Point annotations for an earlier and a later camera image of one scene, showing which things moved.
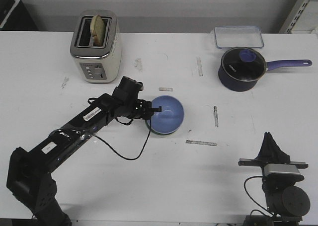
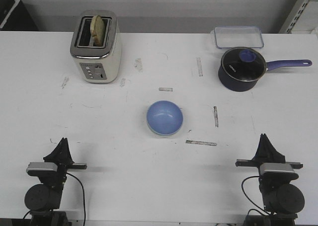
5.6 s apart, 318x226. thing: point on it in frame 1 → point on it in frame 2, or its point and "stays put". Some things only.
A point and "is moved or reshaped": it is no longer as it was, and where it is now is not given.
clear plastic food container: x=238 y=37 stays put
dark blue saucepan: x=241 y=68 stays put
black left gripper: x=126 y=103 → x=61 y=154
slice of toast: x=97 y=30 stays put
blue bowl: x=170 y=118 is moved or reshaped
